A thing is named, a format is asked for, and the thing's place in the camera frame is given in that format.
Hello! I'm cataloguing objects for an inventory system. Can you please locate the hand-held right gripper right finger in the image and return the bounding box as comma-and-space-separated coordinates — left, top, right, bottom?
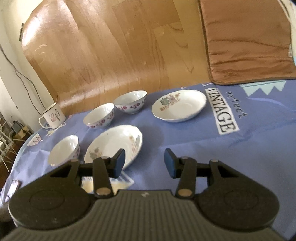
164, 149, 245, 199

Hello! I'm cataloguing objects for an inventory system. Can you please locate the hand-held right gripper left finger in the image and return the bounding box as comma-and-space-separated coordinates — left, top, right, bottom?
46, 149, 126, 198

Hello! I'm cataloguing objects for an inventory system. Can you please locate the white floral plate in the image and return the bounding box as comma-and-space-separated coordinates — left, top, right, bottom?
84, 125, 143, 172
151, 90, 207, 122

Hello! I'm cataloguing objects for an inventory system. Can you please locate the white floral bowl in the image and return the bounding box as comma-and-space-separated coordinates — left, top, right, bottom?
113, 90, 148, 115
83, 103, 115, 129
48, 135, 80, 167

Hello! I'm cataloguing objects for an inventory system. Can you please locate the blue printed blanket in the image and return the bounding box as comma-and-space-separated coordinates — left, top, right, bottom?
0, 80, 296, 209

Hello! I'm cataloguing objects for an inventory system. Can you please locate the white enamel mug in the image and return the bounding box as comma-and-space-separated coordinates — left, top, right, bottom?
38, 103, 66, 130

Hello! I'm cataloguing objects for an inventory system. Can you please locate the wood-grain vinyl sheet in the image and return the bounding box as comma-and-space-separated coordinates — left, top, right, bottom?
21, 0, 212, 116

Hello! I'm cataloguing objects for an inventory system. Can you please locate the brown cushion pad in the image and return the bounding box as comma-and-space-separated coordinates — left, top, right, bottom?
198, 0, 296, 86

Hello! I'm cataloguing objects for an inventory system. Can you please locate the black wall cable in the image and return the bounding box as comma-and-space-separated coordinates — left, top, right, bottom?
0, 44, 47, 116

